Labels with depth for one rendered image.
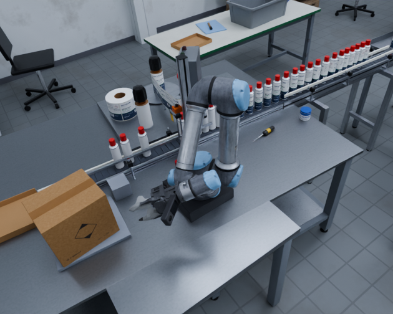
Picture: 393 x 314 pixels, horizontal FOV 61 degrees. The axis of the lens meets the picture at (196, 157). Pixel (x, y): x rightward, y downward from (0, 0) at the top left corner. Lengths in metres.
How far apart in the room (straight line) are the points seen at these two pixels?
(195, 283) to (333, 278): 1.27
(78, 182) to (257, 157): 1.03
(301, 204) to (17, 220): 1.87
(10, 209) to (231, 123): 1.33
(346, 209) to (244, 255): 1.52
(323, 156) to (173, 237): 1.00
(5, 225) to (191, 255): 1.02
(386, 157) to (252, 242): 2.15
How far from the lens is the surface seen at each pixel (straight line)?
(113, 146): 1.89
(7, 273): 1.86
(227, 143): 1.44
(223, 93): 1.31
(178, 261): 1.60
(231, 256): 1.59
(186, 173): 1.37
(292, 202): 2.61
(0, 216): 2.12
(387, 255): 2.80
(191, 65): 1.66
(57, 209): 1.57
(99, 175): 2.00
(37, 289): 1.74
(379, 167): 3.40
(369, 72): 3.02
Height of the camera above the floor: 2.20
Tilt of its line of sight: 42 degrees down
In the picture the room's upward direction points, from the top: 6 degrees counter-clockwise
